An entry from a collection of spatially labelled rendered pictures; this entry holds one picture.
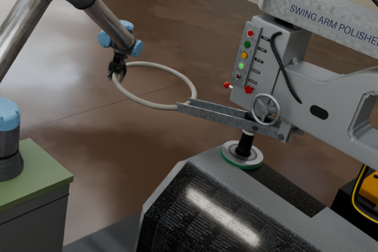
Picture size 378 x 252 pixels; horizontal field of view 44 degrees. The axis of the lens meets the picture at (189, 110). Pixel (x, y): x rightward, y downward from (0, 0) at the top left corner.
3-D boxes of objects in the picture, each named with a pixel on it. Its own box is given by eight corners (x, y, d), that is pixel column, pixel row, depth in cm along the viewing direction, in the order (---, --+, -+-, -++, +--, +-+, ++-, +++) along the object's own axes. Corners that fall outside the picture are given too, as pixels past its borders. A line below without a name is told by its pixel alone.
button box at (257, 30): (246, 86, 212) (264, 27, 199) (243, 87, 210) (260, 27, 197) (233, 79, 216) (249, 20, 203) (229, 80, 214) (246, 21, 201)
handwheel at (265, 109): (284, 127, 207) (295, 98, 200) (273, 133, 200) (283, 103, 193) (257, 112, 215) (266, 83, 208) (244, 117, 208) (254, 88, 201)
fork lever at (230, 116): (306, 133, 220) (307, 122, 218) (286, 144, 206) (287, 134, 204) (193, 104, 262) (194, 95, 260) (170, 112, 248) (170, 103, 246)
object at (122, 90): (212, 99, 272) (214, 95, 270) (153, 120, 236) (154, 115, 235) (155, 59, 294) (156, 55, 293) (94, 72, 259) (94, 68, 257)
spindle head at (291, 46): (313, 129, 218) (348, 39, 198) (291, 142, 202) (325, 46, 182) (251, 95, 237) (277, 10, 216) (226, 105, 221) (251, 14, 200)
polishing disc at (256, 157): (214, 144, 238) (214, 142, 237) (247, 140, 248) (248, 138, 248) (235, 169, 222) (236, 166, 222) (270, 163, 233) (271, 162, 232)
